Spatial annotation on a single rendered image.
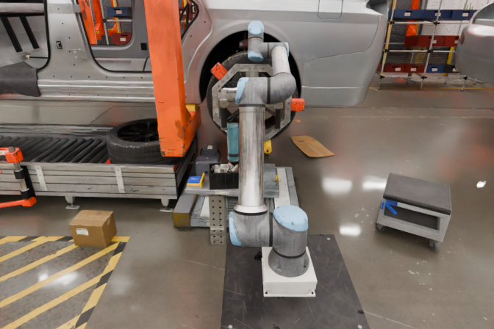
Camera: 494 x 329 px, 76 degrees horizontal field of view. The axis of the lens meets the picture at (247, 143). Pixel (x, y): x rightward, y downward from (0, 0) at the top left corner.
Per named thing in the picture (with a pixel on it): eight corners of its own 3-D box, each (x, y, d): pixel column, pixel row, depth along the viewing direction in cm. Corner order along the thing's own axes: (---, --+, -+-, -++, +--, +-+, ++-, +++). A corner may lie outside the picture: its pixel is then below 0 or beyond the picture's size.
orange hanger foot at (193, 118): (201, 123, 278) (199, 84, 264) (189, 147, 230) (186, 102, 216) (182, 123, 279) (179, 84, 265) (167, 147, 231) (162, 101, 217)
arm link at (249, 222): (268, 252, 133) (271, 73, 129) (227, 251, 134) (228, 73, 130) (267, 239, 148) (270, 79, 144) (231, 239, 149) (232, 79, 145)
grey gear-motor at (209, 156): (224, 173, 285) (223, 137, 271) (219, 199, 247) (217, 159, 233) (204, 172, 286) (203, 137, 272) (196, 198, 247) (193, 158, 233)
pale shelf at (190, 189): (255, 181, 206) (256, 177, 205) (255, 195, 191) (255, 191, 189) (190, 180, 207) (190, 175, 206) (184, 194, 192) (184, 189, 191)
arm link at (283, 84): (299, 84, 128) (288, 38, 184) (268, 84, 129) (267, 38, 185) (297, 109, 135) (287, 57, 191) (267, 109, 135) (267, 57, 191)
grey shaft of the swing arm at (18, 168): (38, 203, 246) (20, 144, 226) (33, 206, 241) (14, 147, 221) (26, 202, 246) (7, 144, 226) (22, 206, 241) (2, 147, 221)
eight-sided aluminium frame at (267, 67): (288, 139, 232) (292, 64, 210) (289, 142, 226) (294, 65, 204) (215, 137, 233) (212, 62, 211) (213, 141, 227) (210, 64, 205)
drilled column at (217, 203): (226, 235, 220) (225, 183, 203) (225, 244, 211) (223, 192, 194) (212, 234, 221) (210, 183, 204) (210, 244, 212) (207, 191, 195)
